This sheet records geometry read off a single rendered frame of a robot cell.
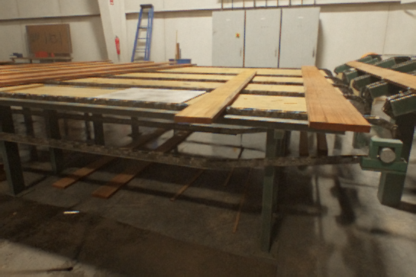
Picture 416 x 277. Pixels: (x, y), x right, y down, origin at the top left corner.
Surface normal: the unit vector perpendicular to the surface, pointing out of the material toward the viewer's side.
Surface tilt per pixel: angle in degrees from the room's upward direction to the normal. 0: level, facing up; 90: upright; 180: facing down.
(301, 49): 90
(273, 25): 90
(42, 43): 90
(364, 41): 89
